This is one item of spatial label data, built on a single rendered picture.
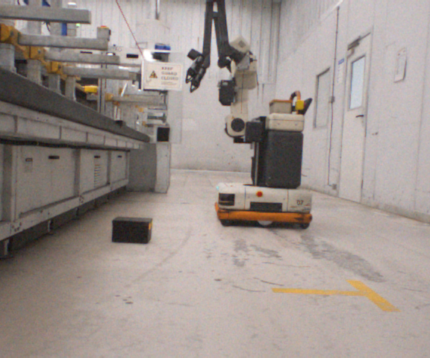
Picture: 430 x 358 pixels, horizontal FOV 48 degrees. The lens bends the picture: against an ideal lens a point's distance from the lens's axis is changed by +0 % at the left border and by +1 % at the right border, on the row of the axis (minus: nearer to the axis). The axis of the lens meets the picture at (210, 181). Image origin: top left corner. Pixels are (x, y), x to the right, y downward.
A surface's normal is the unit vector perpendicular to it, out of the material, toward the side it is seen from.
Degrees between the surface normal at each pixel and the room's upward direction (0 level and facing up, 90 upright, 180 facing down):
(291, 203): 90
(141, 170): 90
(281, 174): 90
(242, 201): 90
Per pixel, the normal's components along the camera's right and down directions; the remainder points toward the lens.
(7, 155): 0.04, 0.05
